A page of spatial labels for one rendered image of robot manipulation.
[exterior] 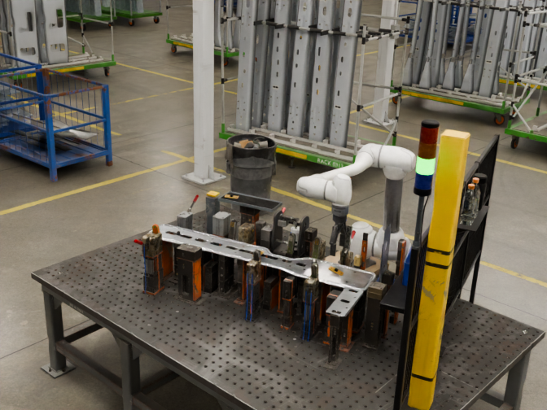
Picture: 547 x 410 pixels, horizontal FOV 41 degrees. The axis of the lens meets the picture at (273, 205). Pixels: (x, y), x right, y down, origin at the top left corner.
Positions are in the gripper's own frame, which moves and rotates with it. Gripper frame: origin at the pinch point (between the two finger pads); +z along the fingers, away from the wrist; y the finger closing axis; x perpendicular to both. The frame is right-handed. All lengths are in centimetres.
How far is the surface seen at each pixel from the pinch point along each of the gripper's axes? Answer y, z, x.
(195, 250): 19, 11, -76
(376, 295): 16.9, 12.3, 28.3
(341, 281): 8.1, 14.3, 6.3
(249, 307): 21, 36, -41
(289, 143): -404, 83, -209
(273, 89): -442, 32, -249
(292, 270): 8.9, 14.2, -21.5
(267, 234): -16, 9, -49
